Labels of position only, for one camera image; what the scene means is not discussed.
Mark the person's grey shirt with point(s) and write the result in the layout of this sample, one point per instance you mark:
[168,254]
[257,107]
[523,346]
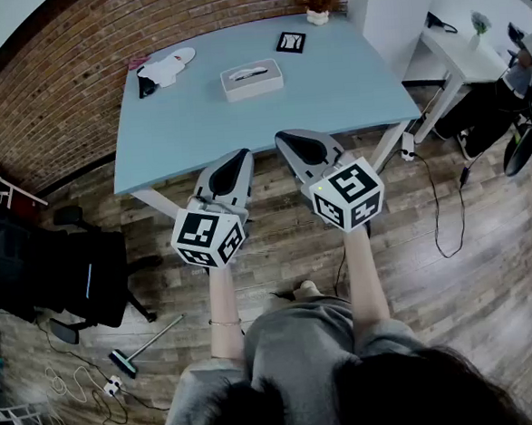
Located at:
[303,350]

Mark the black picture frame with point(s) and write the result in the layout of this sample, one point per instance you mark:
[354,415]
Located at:
[290,42]

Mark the small plant in white vase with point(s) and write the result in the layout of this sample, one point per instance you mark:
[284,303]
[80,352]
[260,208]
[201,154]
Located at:
[479,26]

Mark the grey tissue box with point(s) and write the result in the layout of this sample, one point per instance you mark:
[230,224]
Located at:
[253,89]

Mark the white oval insole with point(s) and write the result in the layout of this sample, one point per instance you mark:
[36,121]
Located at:
[182,55]

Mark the white metal rack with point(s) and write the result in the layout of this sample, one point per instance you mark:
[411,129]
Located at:
[1,187]

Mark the black pouch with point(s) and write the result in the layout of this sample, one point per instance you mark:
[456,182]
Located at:
[142,86]

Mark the white table leg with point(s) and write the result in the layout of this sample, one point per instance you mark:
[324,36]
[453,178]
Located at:
[156,201]
[391,146]

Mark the person's light shoe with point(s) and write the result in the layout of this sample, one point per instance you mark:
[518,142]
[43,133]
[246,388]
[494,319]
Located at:
[308,286]

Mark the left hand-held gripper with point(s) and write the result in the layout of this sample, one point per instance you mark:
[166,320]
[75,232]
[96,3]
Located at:
[208,231]

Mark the pink paper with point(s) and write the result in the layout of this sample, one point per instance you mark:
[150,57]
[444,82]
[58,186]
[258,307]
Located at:
[138,62]

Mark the black device on desk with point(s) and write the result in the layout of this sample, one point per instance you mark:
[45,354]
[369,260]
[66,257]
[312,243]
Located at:
[436,21]

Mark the white cloth pile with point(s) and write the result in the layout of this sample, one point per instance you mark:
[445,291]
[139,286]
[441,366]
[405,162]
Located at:
[163,71]

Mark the person's left forearm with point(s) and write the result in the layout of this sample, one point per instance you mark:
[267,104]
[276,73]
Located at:
[222,301]

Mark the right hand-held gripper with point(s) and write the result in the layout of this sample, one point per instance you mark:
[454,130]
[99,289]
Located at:
[346,192]

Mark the black scooter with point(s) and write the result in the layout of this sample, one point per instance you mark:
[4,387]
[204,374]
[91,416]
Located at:
[527,143]

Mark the white power strip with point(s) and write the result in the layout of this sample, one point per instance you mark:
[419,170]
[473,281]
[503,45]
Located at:
[112,386]
[407,146]

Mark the black office chair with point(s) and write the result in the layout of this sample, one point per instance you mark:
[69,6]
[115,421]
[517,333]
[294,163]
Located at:
[79,274]

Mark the person's right forearm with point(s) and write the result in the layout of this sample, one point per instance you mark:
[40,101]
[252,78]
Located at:
[366,282]

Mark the white desk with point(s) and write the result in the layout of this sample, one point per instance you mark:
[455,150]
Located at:
[464,52]

